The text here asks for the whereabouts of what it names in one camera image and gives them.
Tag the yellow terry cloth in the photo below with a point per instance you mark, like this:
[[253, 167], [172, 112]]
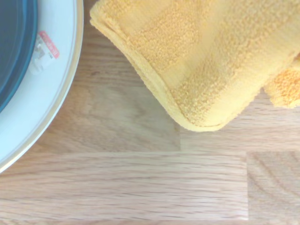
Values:
[[199, 58]]

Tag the white plate with tan rim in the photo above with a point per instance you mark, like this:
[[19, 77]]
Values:
[[64, 75]]

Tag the red and white price sticker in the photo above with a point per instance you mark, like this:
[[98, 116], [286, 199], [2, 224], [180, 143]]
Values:
[[48, 44]]

